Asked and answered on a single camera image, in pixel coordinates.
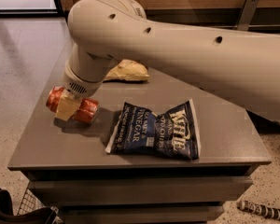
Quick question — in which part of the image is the brown sea salt chip bag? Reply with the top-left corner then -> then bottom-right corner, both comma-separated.
105,60 -> 149,81

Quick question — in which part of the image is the blue Kettle vinegar chip bag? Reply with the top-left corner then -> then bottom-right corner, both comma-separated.
105,100 -> 201,161

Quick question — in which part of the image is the right metal bracket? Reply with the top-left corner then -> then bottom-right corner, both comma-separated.
235,0 -> 259,31

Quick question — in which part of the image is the wire mesh basket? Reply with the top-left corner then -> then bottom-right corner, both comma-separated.
17,189 -> 45,216

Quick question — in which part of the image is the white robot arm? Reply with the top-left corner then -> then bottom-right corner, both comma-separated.
63,0 -> 280,125

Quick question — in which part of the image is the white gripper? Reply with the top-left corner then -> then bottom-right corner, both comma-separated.
55,69 -> 101,121

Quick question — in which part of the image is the black patterned cylinder on floor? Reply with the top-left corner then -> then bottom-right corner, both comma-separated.
237,200 -> 280,221

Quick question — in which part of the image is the grey cabinet with drawers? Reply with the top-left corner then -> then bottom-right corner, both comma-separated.
8,70 -> 271,224

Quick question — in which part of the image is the red Coca-Cola can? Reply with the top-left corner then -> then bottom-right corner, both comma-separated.
46,87 -> 99,124

